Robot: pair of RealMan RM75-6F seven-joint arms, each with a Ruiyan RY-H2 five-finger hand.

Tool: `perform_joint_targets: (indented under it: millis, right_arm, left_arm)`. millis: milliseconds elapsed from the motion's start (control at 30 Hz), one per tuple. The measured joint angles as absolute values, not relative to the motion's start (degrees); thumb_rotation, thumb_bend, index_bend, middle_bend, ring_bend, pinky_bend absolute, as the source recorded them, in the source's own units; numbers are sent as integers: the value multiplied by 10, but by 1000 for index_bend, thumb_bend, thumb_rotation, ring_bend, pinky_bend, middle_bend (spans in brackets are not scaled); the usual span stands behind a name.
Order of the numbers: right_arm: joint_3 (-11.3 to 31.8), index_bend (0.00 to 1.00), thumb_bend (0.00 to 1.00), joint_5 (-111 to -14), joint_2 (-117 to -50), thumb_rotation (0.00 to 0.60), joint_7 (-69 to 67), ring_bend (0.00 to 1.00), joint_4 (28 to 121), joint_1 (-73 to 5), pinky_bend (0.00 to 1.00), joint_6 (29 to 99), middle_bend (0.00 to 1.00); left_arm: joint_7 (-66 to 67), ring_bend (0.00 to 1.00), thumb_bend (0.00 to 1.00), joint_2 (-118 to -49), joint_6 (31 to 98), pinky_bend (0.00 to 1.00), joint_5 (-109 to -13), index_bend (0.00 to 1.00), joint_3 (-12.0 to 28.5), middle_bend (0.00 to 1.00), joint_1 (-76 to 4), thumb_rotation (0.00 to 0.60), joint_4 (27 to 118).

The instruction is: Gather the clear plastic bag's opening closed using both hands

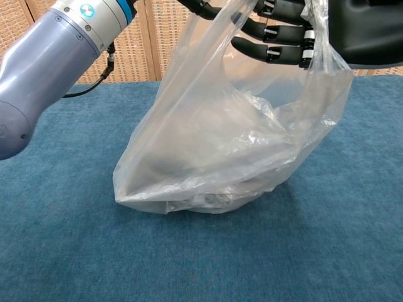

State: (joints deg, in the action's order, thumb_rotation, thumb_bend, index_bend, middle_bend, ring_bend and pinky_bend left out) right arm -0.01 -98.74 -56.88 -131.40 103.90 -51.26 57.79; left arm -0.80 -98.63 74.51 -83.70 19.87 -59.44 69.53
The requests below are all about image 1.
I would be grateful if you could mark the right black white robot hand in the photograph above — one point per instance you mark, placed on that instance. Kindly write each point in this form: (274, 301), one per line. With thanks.
(371, 31)

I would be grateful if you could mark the woven bamboo folding screen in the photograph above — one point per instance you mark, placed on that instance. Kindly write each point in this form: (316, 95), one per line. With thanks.
(141, 56)

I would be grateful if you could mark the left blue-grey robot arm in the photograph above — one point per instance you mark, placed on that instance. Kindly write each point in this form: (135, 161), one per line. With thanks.
(47, 72)

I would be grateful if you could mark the blue felt table mat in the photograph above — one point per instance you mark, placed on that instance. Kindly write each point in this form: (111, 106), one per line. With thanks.
(63, 220)

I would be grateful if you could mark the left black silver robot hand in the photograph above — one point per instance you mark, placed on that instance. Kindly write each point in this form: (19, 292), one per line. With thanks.
(201, 7)

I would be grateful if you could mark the clear plastic bag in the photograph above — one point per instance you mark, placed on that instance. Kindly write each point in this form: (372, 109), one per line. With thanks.
(204, 141)

